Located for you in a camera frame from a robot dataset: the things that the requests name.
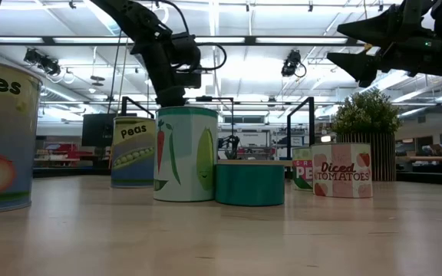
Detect tall peaches can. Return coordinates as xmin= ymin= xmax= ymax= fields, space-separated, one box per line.
xmin=0 ymin=56 xmax=44 ymax=215

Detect black ceiling spotlight fixture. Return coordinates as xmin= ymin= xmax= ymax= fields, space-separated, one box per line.
xmin=23 ymin=48 xmax=63 ymax=77

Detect short green peas can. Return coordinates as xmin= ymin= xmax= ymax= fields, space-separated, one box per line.
xmin=292 ymin=146 xmax=315 ymax=192

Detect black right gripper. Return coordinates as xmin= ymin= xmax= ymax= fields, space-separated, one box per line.
xmin=326 ymin=0 xmax=442 ymax=88

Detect black table frame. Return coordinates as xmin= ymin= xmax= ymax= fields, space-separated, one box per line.
xmin=32 ymin=167 xmax=442 ymax=182

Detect wooden shelf black frame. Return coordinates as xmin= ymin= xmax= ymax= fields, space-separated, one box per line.
xmin=120 ymin=95 xmax=315 ymax=181

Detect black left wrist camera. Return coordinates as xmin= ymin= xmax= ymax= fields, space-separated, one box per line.
xmin=170 ymin=31 xmax=203 ymax=90

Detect white mixed vegetables can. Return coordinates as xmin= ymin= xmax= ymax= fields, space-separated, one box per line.
xmin=153 ymin=106 xmax=219 ymax=203

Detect black monitor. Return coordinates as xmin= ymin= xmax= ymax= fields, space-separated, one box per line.
xmin=81 ymin=112 xmax=138 ymax=148

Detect tall blue peas can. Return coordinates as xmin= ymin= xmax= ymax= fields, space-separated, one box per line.
xmin=110 ymin=116 xmax=157 ymax=189

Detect short teal can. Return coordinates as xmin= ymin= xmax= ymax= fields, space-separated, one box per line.
xmin=215 ymin=164 xmax=286 ymax=207

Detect black hanging cable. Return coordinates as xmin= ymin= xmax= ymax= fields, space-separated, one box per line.
xmin=107 ymin=29 xmax=125 ymax=115

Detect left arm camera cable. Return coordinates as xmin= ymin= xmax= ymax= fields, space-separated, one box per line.
xmin=155 ymin=0 xmax=229 ymax=74

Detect red background crates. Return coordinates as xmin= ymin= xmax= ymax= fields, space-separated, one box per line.
xmin=35 ymin=142 xmax=95 ymax=169

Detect yellow hanging tag cord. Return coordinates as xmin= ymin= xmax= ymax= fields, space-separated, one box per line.
xmin=361 ymin=0 xmax=374 ymax=53

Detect background wooden table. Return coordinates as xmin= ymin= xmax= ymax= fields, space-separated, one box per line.
xmin=395 ymin=155 xmax=442 ymax=173

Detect short diced tomatoes can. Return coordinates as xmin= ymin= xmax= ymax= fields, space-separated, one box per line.
xmin=312 ymin=143 xmax=374 ymax=199

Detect green plant slatted pot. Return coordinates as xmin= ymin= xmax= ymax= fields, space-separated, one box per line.
xmin=330 ymin=90 xmax=403 ymax=182

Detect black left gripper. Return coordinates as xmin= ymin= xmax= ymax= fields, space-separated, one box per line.
xmin=143 ymin=40 xmax=188 ymax=108

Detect black overhead camera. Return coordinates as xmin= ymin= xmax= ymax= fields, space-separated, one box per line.
xmin=281 ymin=48 xmax=307 ymax=79

